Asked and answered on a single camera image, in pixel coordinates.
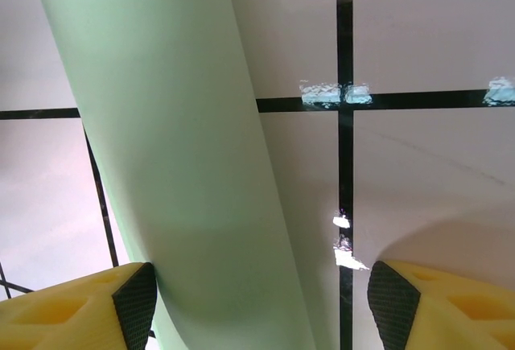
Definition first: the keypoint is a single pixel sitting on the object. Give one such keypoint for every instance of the torn white tape patch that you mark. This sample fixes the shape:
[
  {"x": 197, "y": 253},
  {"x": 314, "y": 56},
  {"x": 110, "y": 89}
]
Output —
[
  {"x": 326, "y": 94},
  {"x": 501, "y": 91},
  {"x": 346, "y": 255}
]

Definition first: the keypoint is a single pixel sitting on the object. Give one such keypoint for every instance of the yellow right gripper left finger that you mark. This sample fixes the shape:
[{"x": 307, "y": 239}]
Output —
[{"x": 60, "y": 318}]

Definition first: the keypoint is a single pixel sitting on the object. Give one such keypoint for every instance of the light green cloth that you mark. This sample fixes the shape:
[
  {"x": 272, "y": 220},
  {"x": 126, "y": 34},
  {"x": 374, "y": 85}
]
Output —
[{"x": 173, "y": 145}]

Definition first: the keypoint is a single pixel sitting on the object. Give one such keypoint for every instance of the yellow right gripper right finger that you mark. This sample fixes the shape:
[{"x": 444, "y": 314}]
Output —
[{"x": 454, "y": 310}]

